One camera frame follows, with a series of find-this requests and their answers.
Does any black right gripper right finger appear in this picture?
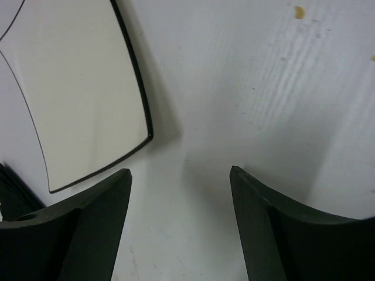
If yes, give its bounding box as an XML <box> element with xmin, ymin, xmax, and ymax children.
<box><xmin>230</xmin><ymin>166</ymin><xmax>374</xmax><ymax>280</ymax></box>

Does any white square plate black rim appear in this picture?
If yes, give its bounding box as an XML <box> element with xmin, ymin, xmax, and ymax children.
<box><xmin>1</xmin><ymin>1</ymin><xmax>154</xmax><ymax>193</ymax></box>

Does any black cloth placemat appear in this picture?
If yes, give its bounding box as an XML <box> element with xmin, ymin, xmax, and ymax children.
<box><xmin>1</xmin><ymin>164</ymin><xmax>45</xmax><ymax>221</ymax></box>

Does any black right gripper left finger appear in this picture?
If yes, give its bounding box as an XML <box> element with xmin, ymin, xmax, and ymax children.
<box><xmin>1</xmin><ymin>169</ymin><xmax>132</xmax><ymax>280</ymax></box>

